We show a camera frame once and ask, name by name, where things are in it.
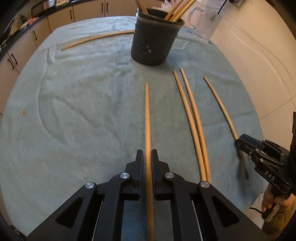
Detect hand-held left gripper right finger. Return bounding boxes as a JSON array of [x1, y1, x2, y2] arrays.
[[151, 149, 266, 241]]

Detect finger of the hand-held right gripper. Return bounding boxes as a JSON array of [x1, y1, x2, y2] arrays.
[[235, 138, 285, 167], [239, 134, 290, 160]]

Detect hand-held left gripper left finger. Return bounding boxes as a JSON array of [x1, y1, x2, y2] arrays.
[[25, 149, 145, 241]]

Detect slim wooden chopstick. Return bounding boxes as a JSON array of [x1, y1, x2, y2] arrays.
[[180, 68, 212, 183], [144, 83, 155, 241], [173, 70, 207, 182], [203, 76, 249, 180], [61, 30, 135, 51]]

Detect dark grey utensil holder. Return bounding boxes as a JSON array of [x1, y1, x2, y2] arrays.
[[131, 8, 185, 66]]

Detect bunch of wooden chopsticks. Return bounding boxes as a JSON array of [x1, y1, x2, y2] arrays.
[[135, 0, 197, 22]]

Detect person's right hand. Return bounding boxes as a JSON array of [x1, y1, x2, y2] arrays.
[[261, 185, 296, 211]]

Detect person's dark clothing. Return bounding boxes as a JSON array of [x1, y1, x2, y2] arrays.
[[289, 111, 296, 160]]

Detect blue-grey tablecloth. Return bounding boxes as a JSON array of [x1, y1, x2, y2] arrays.
[[0, 16, 265, 239]]

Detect clear glass mug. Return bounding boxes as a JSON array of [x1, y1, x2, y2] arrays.
[[187, 0, 223, 44]]

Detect beige base cabinets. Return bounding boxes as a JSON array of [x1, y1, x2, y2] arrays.
[[0, 0, 139, 115]]

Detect black kitchen countertop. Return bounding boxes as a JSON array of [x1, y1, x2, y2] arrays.
[[0, 0, 79, 52]]

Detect black power plug cable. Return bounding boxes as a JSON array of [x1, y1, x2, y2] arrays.
[[211, 0, 240, 19]]

